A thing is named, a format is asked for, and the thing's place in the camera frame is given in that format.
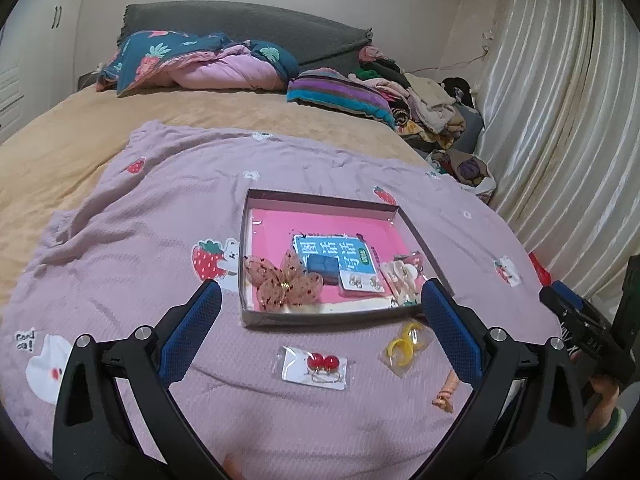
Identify cream claw hair clip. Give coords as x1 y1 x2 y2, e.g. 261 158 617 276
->
380 260 419 307

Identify tan bed sheet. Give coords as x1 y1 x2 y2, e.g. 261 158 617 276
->
0 88 425 302

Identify dark cardboard tray box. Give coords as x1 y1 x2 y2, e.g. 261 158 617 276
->
239 188 451 328

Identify orange spiral hair clip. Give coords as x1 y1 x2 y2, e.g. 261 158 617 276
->
432 370 460 414

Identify red ball earring card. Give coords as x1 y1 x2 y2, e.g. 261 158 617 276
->
272 346 349 391

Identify red bag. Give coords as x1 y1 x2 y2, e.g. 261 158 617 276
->
528 252 552 286

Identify striped purple pillow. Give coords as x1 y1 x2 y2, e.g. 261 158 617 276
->
286 68 396 129

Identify navy pink strawberry duvet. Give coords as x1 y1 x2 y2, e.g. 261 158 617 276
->
96 30 299 96

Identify white wardrobe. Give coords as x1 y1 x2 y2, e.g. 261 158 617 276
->
1 0 81 141

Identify yellow hoop earrings bag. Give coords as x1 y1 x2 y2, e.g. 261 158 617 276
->
378 321 434 377

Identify white flower earring card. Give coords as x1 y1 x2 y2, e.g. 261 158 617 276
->
340 270 385 295

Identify operator hand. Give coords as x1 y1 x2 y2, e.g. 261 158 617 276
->
586 375 620 436

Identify cream striped curtain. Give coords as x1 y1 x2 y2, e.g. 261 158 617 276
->
478 0 639 301

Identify pink dotted mesh bow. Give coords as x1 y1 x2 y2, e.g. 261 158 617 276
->
243 248 323 312

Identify pile of clothes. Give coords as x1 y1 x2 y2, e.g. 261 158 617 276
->
349 46 484 154

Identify dark grey headboard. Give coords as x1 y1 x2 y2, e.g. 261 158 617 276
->
117 0 373 75

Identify bag of dark clothes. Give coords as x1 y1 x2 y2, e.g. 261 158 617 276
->
426 148 497 204

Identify pink book in tray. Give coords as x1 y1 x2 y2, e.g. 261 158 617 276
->
245 208 408 307

